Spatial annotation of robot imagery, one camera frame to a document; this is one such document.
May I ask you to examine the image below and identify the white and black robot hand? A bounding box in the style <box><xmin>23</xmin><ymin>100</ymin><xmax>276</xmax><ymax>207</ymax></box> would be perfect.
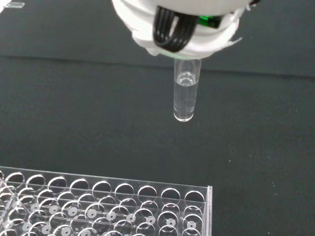
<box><xmin>110</xmin><ymin>0</ymin><xmax>262</xmax><ymax>59</ymax></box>

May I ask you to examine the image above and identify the clear acrylic test tube rack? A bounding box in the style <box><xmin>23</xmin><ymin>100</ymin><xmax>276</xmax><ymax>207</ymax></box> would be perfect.
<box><xmin>0</xmin><ymin>166</ymin><xmax>213</xmax><ymax>236</ymax></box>

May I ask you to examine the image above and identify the black bench cloth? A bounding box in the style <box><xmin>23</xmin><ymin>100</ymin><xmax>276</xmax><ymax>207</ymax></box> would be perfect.
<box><xmin>0</xmin><ymin>0</ymin><xmax>315</xmax><ymax>236</ymax></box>

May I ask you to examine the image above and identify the small clear plastic piece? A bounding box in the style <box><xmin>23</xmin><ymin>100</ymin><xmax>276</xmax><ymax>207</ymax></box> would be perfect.
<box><xmin>2</xmin><ymin>2</ymin><xmax>26</xmax><ymax>9</ymax></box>

